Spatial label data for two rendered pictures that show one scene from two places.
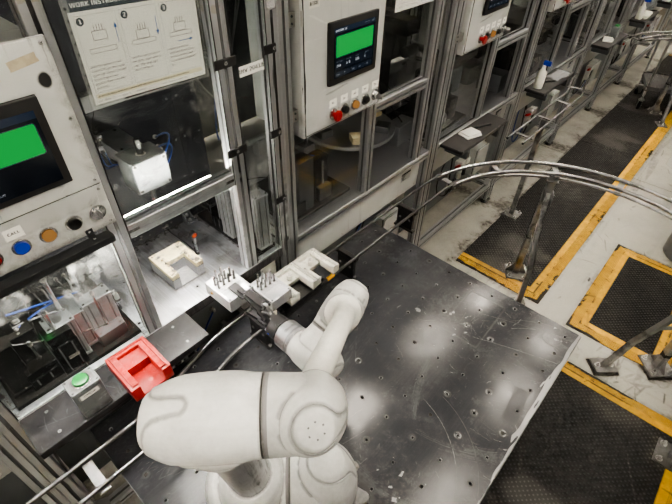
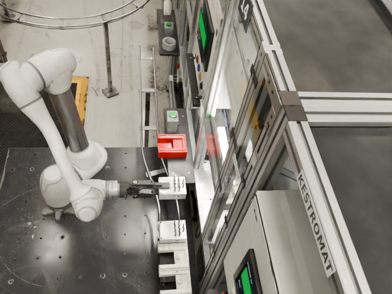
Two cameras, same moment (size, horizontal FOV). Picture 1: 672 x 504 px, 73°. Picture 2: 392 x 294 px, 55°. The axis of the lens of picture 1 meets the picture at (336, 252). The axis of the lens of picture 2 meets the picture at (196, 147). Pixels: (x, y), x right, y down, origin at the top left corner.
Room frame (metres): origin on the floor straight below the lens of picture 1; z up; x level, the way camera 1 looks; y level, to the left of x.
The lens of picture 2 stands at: (1.59, -0.40, 2.59)
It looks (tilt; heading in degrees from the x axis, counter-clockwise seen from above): 52 degrees down; 124
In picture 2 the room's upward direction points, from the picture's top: 11 degrees clockwise
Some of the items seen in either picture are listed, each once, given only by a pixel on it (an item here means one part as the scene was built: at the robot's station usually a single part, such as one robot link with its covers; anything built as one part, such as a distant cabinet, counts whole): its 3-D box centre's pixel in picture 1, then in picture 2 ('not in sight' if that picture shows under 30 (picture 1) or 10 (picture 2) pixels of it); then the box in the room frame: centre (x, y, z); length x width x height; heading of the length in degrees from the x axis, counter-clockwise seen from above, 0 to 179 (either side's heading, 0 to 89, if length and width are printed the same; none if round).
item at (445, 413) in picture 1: (359, 381); (92, 267); (0.91, -0.10, 0.66); 1.50 x 1.06 x 0.04; 139
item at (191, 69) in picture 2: (37, 266); (193, 77); (0.74, 0.70, 1.37); 0.36 x 0.04 x 0.04; 139
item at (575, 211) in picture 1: (629, 130); not in sight; (4.31, -2.96, 0.01); 5.85 x 0.59 x 0.01; 139
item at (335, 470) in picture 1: (324, 477); (57, 183); (0.49, 0.01, 0.85); 0.18 x 0.16 x 0.22; 95
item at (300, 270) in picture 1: (293, 286); (172, 259); (1.20, 0.16, 0.84); 0.36 x 0.14 x 0.10; 139
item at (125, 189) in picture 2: (272, 322); (129, 189); (0.86, 0.18, 1.04); 0.09 x 0.07 x 0.08; 49
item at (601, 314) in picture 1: (638, 301); not in sight; (1.95, -1.93, 0.01); 1.00 x 0.55 x 0.01; 139
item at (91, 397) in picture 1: (86, 390); (173, 122); (0.66, 0.68, 0.97); 0.08 x 0.08 x 0.12; 49
